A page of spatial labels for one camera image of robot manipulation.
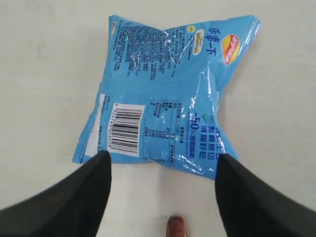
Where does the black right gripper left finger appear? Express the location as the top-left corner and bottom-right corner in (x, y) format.
(0, 151), (112, 237)

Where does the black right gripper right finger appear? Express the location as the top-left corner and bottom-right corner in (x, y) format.
(215, 154), (316, 237)

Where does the reddish brown wooden spoon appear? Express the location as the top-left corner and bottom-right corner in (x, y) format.
(166, 216), (186, 237)

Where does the blue chips bag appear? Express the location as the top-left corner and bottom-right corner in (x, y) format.
(72, 15), (260, 179)

